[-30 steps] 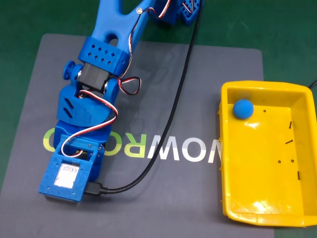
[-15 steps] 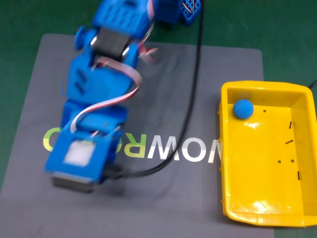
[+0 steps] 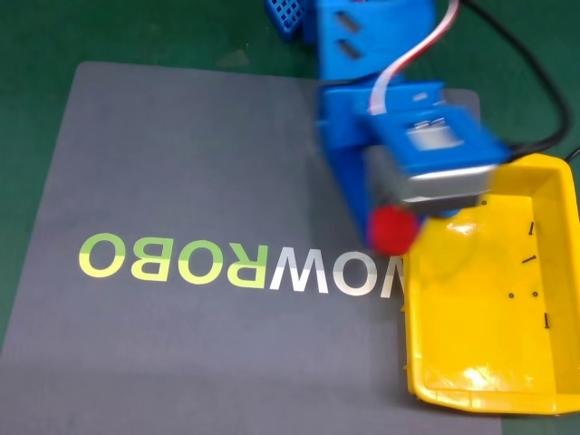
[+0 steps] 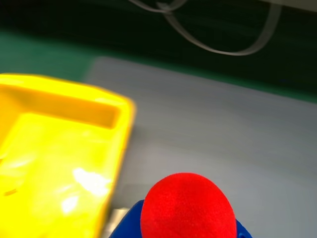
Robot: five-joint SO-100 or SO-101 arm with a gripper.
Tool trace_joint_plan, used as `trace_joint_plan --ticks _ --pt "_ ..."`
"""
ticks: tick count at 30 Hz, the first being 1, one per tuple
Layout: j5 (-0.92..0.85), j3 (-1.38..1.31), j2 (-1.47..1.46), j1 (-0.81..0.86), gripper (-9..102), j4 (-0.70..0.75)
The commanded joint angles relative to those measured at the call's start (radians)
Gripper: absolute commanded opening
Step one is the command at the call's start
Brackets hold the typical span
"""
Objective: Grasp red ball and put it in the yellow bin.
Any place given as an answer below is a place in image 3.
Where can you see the silver camera in blue mount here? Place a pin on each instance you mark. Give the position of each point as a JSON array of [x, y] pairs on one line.
[[435, 154]]

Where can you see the red foam ball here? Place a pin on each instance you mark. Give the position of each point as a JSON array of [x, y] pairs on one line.
[[392, 230]]

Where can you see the black screw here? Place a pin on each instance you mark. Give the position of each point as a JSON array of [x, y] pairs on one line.
[[529, 259], [531, 229], [547, 320]]

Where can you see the grey mat with WOWROBO print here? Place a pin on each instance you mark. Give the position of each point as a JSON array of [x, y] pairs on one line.
[[181, 190]]

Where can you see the yellow plastic bin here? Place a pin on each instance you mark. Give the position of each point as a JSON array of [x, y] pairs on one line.
[[476, 326]]

